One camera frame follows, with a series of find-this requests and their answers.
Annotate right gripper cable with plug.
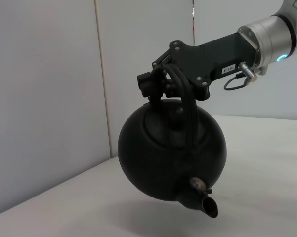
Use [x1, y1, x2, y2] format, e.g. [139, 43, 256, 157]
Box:
[224, 62, 259, 91]

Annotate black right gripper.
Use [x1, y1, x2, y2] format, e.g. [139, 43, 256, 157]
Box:
[137, 32, 260, 102]

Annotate black round teapot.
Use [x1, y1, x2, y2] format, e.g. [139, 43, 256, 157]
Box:
[118, 63, 228, 219]

